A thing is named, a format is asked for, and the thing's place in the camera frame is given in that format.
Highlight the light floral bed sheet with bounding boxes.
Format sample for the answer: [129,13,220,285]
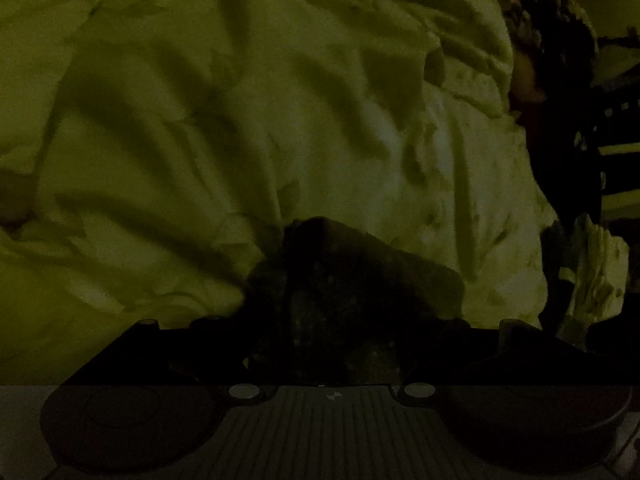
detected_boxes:
[1,0,600,386]

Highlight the dark small garment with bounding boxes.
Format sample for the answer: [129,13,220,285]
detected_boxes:
[240,217,469,353]

